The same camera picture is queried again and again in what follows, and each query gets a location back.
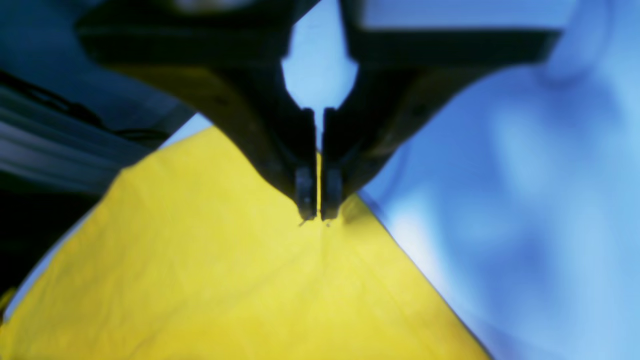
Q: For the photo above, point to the orange yellow t-shirt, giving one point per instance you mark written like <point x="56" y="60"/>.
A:
<point x="191" y="255"/>

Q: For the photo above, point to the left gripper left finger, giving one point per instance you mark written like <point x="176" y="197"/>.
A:
<point x="223" y="58"/>

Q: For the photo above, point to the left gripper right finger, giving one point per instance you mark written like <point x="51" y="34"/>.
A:
<point x="405" y="76"/>

